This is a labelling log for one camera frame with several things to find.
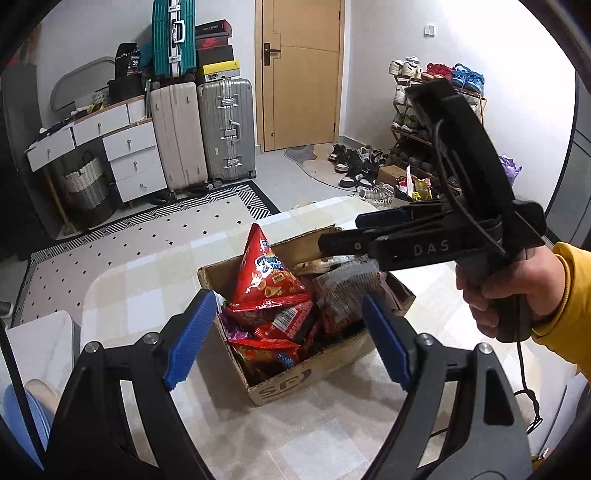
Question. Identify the black bag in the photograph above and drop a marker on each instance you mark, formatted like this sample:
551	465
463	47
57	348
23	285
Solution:
123	88

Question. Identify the white drawer desk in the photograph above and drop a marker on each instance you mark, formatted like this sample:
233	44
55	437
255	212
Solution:
134	157

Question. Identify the person's right forearm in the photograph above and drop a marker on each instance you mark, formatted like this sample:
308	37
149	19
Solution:
572	323

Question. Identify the brown cardboard box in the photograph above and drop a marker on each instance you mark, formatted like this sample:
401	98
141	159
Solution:
295	378

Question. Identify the black white patterned rug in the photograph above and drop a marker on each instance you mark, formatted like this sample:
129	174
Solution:
138	240

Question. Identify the teal suitcase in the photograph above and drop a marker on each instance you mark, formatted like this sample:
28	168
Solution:
173	37

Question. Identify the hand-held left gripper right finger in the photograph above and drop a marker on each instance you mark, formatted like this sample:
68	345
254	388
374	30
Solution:
385	341

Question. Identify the blue bowls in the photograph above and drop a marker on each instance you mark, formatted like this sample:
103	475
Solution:
27	424

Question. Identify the beige plate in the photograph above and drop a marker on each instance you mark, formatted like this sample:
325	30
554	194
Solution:
46	392

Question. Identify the silver suitcase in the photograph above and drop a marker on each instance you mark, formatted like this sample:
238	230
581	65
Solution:
226	129

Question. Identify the beige suitcase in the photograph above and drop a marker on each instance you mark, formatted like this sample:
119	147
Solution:
178	138

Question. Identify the red packet black label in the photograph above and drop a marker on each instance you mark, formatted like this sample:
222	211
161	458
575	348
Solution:
284	319

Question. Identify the wooden door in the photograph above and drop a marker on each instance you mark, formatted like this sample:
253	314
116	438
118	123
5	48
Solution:
300	92

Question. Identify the shoe rack with shoes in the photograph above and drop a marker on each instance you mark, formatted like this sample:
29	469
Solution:
443	71

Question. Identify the white light switch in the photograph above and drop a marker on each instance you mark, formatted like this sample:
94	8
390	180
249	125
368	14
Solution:
430	30

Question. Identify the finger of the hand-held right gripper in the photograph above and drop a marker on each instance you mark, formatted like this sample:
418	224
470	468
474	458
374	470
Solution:
378	218
346	242

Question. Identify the yellow black shoebox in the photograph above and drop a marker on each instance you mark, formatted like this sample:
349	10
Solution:
219	71

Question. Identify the red foil packet blue logo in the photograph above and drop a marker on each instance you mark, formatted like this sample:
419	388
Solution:
268	353

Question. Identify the red chips bag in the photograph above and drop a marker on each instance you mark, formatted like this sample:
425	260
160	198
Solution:
263	277

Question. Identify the woven laundry basket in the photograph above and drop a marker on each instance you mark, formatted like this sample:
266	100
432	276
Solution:
85	184

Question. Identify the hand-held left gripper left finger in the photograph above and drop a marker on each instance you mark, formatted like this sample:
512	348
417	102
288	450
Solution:
191	341

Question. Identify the wooden shoe rack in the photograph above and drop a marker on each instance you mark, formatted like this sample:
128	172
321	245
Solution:
481	106

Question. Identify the round beige door rug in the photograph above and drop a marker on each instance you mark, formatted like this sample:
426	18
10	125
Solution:
314	161

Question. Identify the small cardboard box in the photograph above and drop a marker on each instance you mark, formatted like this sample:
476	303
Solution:
391	175

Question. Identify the grey rounded board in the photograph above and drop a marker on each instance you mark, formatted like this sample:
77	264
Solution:
74	81

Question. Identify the black gift box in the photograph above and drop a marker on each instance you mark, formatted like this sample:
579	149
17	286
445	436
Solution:
127	60

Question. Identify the purple grape candy packet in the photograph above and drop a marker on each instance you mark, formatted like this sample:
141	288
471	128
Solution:
229	323

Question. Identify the cluster of sneakers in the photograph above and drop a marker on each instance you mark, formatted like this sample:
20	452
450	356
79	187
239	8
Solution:
355	166

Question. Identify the black shoebox red label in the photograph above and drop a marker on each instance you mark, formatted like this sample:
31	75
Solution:
212	27

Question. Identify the purple plastic bag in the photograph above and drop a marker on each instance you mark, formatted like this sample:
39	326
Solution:
510	167

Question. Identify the person's right hand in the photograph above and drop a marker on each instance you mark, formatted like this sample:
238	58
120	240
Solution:
540	286

